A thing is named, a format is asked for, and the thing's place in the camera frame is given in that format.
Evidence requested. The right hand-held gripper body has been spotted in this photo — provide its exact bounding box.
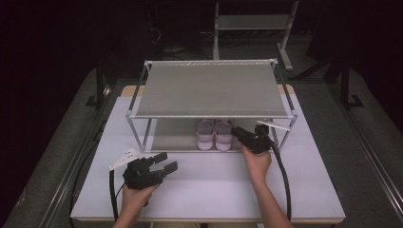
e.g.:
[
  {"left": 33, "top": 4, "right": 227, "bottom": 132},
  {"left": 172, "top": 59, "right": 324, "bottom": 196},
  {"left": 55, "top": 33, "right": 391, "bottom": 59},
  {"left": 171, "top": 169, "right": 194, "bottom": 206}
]
[{"left": 241, "top": 120, "right": 291, "bottom": 155}]

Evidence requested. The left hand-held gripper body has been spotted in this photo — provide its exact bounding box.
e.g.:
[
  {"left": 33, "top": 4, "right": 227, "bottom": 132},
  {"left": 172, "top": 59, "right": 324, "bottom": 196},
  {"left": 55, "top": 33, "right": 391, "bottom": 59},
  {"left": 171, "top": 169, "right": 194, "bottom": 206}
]
[{"left": 108, "top": 147, "right": 164, "bottom": 191}]

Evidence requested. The pink child sandal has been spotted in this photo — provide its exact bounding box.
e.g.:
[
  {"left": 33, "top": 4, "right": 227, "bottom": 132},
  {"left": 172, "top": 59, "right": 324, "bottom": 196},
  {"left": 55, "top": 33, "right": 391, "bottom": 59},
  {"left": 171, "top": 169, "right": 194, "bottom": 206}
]
[
  {"left": 214, "top": 118, "right": 235, "bottom": 152},
  {"left": 195, "top": 118, "right": 216, "bottom": 151}
]

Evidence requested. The grey two-tier shoe rack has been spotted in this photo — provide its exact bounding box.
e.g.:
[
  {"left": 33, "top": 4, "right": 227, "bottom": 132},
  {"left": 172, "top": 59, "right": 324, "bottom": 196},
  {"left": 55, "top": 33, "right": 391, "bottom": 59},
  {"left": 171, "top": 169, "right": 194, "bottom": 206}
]
[{"left": 125, "top": 58, "right": 298, "bottom": 154}]

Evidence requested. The person's left hand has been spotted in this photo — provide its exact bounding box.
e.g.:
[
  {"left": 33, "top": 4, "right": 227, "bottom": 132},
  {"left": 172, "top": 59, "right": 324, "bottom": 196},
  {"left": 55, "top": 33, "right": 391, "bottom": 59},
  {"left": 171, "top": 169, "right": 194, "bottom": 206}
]
[{"left": 121, "top": 184, "right": 160, "bottom": 212}]

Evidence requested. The person's right hand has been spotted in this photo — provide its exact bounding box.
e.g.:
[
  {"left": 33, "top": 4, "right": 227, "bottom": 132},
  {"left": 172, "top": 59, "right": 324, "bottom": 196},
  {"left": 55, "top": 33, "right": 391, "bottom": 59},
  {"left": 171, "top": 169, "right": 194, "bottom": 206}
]
[{"left": 239, "top": 143, "right": 273, "bottom": 185}]

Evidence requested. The white table cover sheet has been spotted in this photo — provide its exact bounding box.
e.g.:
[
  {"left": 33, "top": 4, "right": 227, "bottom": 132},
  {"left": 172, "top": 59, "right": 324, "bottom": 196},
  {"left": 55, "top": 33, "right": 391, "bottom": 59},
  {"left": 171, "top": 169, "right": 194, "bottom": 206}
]
[{"left": 69, "top": 93, "right": 347, "bottom": 221}]

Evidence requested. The black floor stand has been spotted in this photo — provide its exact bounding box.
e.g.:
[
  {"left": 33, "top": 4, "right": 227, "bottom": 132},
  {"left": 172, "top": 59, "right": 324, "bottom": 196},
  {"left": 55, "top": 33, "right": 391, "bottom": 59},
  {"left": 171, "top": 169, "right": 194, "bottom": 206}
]
[
  {"left": 85, "top": 58, "right": 111, "bottom": 111},
  {"left": 339, "top": 61, "right": 365, "bottom": 111}
]

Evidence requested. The grey metal stand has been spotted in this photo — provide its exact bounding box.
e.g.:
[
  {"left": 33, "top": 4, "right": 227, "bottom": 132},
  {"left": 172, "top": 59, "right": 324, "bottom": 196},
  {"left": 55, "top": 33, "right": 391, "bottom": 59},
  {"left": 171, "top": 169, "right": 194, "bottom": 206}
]
[{"left": 212, "top": 0, "right": 300, "bottom": 71}]

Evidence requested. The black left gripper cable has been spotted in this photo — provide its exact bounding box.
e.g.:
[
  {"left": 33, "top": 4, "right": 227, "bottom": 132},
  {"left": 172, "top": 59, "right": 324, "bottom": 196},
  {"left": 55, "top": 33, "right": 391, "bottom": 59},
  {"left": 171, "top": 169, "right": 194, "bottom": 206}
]
[{"left": 108, "top": 169, "right": 125, "bottom": 222}]

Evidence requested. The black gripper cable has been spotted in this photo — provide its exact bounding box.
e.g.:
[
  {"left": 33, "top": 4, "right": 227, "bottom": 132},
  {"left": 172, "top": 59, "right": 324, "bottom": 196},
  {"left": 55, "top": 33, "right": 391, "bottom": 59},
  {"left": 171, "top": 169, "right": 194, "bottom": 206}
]
[
  {"left": 108, "top": 169, "right": 125, "bottom": 222},
  {"left": 267, "top": 134, "right": 293, "bottom": 221}
]

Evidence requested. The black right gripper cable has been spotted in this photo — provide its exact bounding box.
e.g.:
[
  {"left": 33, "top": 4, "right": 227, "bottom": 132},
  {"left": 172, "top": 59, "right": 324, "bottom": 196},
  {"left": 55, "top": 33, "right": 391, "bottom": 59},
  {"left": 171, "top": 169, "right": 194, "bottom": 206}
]
[{"left": 267, "top": 134, "right": 293, "bottom": 221}]

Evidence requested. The metal floor rail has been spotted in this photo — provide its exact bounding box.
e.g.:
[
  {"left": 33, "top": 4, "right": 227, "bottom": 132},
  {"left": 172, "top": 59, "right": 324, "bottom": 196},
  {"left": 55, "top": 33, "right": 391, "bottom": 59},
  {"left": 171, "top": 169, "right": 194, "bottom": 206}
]
[
  {"left": 327, "top": 82, "right": 403, "bottom": 219},
  {"left": 37, "top": 104, "right": 107, "bottom": 228}
]

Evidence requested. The tangle of background cables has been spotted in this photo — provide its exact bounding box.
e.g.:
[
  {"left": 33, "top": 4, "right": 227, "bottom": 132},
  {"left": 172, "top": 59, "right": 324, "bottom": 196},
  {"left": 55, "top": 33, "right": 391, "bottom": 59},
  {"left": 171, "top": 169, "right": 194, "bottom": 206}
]
[{"left": 146, "top": 8, "right": 182, "bottom": 56}]

